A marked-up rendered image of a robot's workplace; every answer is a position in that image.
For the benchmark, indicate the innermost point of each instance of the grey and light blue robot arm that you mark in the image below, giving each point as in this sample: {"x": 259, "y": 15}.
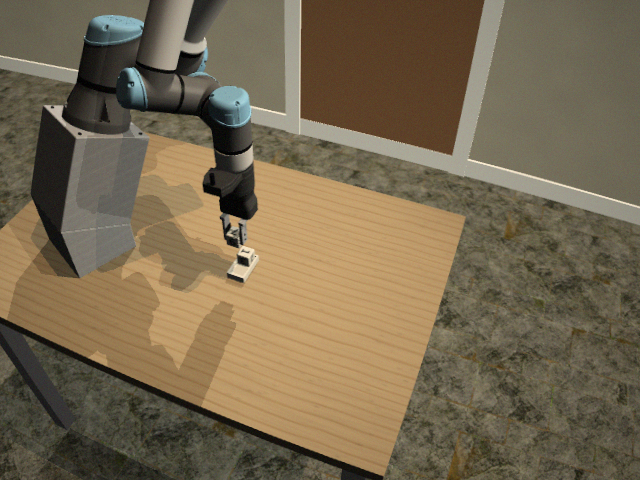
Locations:
{"x": 149, "y": 81}

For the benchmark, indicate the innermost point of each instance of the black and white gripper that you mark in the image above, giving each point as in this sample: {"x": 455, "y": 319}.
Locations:
{"x": 237, "y": 197}

